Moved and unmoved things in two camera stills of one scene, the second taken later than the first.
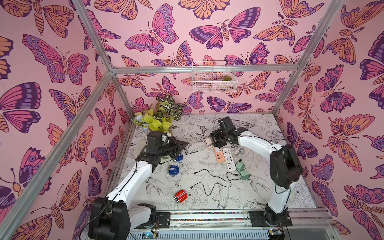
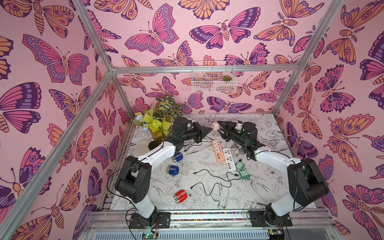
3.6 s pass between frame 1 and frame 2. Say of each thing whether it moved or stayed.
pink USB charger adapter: moved
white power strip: stayed
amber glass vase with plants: stayed
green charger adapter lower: stayed
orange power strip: stayed
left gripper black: moved
